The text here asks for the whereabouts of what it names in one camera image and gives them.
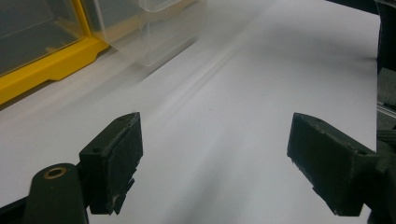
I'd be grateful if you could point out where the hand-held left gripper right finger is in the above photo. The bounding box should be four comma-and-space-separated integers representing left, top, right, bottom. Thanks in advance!
286, 112, 381, 217

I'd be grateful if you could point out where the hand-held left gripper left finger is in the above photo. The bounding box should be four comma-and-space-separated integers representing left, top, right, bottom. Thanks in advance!
78, 111, 145, 217

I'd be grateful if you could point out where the yellow organizer cabinet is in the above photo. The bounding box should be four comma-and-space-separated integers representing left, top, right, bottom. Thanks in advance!
0, 0, 110, 105

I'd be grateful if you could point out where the clear plastic drawer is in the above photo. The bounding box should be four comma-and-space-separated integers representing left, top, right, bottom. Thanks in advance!
81, 0, 208, 68

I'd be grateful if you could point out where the black metal stand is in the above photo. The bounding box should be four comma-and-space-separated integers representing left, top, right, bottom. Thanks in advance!
375, 0, 396, 77

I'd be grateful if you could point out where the metal frame rail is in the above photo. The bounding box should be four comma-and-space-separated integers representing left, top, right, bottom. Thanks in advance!
375, 101, 396, 120

